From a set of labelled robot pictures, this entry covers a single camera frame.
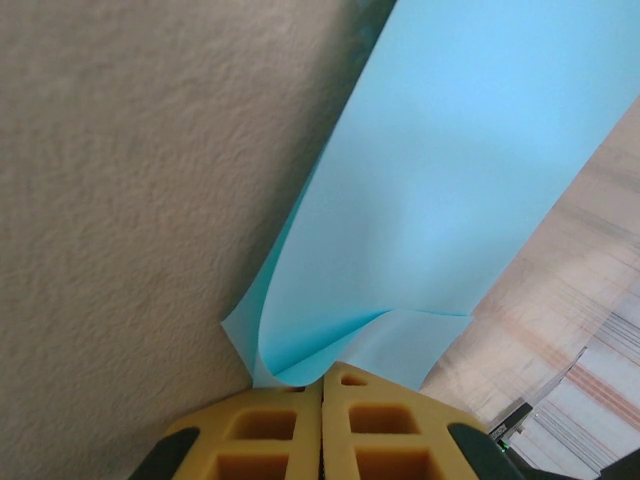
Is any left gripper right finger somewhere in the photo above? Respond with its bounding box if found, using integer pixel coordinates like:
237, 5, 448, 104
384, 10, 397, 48
322, 362, 521, 480

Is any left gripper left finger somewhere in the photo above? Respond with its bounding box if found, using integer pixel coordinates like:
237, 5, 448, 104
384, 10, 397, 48
127, 385, 322, 480

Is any light blue paper sheet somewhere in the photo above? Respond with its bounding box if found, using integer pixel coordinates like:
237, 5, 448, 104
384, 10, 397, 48
220, 0, 640, 391

